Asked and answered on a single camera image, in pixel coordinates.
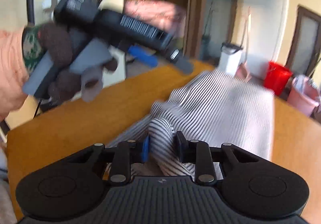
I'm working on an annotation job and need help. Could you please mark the striped grey knit garment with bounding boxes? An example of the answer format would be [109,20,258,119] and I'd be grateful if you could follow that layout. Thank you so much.
[109,70,274,176]

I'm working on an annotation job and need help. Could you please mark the left gloved hand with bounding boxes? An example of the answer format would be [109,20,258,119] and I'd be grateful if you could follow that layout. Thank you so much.
[21,22,118,103]

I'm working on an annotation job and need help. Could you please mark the bed with pink cover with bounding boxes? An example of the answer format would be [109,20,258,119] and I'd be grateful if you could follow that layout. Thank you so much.
[124,0,186,38]

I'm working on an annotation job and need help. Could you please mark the white bin black lid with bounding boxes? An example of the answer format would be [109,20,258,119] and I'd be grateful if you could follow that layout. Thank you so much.
[218,42,243,76]

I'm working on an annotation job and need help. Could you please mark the pink dustpan with broom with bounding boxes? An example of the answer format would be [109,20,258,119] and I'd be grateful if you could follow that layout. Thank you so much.
[235,7,251,82]

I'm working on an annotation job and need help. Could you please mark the pink plastic basin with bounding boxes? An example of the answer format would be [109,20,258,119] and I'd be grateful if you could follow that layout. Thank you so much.
[287,74,320,117]

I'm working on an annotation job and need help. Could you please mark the red plastic bucket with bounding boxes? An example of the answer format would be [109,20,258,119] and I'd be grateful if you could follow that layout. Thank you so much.
[263,61,293,96]

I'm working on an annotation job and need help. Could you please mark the frosted glass door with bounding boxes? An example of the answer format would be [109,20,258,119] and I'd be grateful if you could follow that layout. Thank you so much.
[286,6,320,76]

